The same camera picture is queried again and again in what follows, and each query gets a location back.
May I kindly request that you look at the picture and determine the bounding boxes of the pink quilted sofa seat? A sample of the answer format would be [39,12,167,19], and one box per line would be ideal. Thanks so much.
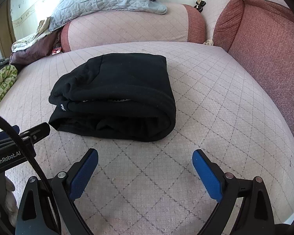
[0,41,294,235]

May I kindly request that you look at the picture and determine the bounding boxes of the brown wooden door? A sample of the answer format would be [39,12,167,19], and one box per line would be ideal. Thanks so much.
[0,0,16,44]

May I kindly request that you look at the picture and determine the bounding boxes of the red sofa back cushion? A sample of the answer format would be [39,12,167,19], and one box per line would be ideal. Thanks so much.
[212,0,294,152]

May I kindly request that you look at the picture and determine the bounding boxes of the black sweater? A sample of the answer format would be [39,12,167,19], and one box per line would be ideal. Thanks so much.
[48,53,177,142]

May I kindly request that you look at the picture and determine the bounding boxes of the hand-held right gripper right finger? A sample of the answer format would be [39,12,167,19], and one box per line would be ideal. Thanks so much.
[191,149,276,235]

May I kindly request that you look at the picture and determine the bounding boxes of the pink quilted sofa bolster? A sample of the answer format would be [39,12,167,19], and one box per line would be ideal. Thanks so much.
[61,3,207,52]

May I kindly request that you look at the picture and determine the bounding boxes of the black bow ornament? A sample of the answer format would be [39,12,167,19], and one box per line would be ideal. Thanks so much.
[193,0,207,12]

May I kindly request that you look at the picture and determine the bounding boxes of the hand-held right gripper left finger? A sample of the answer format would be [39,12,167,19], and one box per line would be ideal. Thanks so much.
[15,148,99,235]

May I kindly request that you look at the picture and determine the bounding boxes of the green printed cloth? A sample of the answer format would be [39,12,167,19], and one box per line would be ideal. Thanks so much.
[0,65,18,112]

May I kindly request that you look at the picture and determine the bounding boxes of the beige crumpled cloth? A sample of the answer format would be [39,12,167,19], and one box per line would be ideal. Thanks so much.
[12,17,52,52]

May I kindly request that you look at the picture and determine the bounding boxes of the person's left hand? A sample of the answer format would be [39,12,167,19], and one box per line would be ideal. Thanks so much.
[0,175,17,222]

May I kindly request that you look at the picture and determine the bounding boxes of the purple cloth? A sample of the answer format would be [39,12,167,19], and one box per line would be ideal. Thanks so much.
[10,31,64,65]

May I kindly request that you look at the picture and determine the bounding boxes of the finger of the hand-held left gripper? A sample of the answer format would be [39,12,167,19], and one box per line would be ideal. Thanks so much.
[19,124,51,144]

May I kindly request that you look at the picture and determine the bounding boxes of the black cable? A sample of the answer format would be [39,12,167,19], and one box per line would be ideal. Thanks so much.
[0,111,54,196]

